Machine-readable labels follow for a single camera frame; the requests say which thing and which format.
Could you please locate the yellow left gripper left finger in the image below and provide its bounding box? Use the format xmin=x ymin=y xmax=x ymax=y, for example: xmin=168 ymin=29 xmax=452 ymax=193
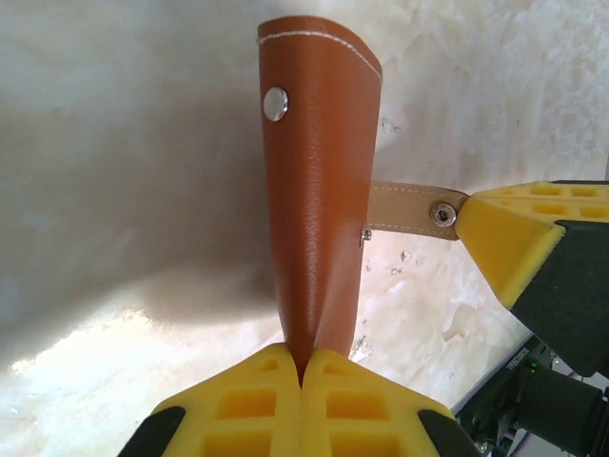
xmin=121 ymin=343 xmax=305 ymax=457

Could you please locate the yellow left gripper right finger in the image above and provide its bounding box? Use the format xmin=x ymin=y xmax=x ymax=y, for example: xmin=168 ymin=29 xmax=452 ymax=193
xmin=300 ymin=349 xmax=484 ymax=457

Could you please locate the brown leather card holder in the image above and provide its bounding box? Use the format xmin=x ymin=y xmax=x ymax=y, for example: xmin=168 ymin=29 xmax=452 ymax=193
xmin=256 ymin=16 xmax=470 ymax=377

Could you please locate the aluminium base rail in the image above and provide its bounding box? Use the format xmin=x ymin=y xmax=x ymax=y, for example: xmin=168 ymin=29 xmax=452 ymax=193
xmin=450 ymin=332 xmax=538 ymax=423

